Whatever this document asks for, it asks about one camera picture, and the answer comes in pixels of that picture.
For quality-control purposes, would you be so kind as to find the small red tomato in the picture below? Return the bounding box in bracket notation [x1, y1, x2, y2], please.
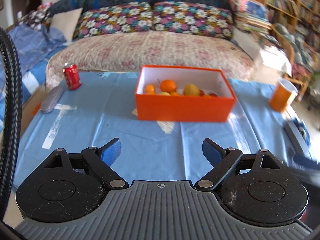
[209, 93, 218, 98]

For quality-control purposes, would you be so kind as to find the yellow lemon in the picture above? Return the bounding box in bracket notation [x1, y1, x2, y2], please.
[183, 83, 200, 96]

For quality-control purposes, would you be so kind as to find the small orange mandarin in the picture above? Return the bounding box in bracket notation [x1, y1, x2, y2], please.
[144, 84, 156, 94]

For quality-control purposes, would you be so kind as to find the large orange with stem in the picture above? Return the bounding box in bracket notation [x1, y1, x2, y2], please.
[159, 79, 177, 94]

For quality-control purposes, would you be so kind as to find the medium orange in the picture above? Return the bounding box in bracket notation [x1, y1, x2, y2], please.
[170, 92, 181, 96]

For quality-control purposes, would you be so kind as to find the blue table cloth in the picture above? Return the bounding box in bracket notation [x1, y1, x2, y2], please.
[14, 73, 295, 188]

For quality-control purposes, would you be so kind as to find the orange plastic cup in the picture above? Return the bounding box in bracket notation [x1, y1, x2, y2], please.
[268, 77, 298, 113]

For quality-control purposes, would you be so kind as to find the wicker chair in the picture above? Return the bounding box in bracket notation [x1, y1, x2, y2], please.
[272, 23, 318, 101]

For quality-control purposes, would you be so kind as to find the orange cardboard box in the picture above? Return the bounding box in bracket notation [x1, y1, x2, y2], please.
[135, 65, 237, 122]

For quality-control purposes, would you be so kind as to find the red soda can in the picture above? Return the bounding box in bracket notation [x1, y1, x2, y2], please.
[62, 62, 81, 90]

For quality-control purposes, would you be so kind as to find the floral quilted sofa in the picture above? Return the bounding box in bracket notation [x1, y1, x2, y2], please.
[46, 31, 257, 90]

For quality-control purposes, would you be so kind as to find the blue striped blanket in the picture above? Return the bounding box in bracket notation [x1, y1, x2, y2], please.
[6, 23, 67, 81]

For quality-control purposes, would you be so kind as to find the stack of books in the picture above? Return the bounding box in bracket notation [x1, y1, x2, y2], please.
[232, 0, 272, 35]

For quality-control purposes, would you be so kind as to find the wooden bookshelf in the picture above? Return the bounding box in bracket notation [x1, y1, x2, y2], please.
[262, 0, 319, 51]

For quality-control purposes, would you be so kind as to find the cream plain pillow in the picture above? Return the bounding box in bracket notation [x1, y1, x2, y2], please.
[50, 8, 82, 42]

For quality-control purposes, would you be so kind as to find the left daisy pattern cushion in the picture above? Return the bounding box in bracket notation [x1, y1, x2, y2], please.
[73, 2, 152, 40]

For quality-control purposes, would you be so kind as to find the daisy pattern cushion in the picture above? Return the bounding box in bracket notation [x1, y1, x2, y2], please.
[152, 2, 234, 40]
[73, 2, 152, 40]

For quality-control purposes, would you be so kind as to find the right daisy pattern cushion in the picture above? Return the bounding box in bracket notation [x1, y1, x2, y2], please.
[152, 2, 234, 40]

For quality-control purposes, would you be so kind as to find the black braided cable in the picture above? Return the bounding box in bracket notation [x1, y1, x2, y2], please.
[0, 27, 24, 221]

